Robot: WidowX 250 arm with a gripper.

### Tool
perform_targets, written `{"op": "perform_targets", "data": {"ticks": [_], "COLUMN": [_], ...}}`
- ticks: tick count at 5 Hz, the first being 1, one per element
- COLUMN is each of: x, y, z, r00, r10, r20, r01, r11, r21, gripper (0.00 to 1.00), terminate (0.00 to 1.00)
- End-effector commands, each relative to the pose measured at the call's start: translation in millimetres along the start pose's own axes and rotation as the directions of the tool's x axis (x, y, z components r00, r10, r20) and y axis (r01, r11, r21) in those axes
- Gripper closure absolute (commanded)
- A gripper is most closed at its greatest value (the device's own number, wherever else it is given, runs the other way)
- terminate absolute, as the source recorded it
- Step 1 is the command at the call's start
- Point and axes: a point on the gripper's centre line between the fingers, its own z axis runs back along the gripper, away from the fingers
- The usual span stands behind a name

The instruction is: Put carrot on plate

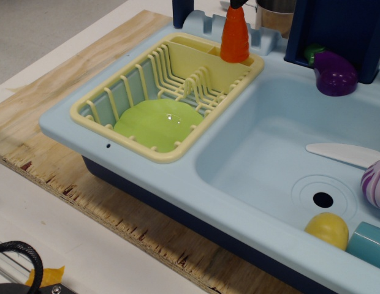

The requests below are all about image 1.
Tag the dark blue post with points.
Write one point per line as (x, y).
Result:
(180, 11)

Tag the green plastic plate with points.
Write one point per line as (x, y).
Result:
(160, 123)

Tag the light blue toy sink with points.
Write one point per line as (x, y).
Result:
(248, 182)

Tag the silver metal pot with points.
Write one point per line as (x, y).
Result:
(276, 15)

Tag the purple white toy onion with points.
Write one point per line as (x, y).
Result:
(370, 184)

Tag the teal plastic cup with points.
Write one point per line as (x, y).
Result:
(365, 244)

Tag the yellow toy lemon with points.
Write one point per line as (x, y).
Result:
(330, 228)

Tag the plywood board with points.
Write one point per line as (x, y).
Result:
(108, 241)

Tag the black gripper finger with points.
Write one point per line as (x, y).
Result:
(235, 4)

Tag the white plastic knife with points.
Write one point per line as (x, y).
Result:
(349, 154)

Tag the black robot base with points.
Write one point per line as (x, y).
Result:
(11, 288)

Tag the yellow tape piece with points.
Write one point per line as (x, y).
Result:
(51, 276)

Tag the orange toy carrot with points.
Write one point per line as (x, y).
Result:
(234, 40)

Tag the purple toy eggplant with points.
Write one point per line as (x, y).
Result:
(335, 75)

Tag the yellow dish drying rack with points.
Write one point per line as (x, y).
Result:
(180, 67)

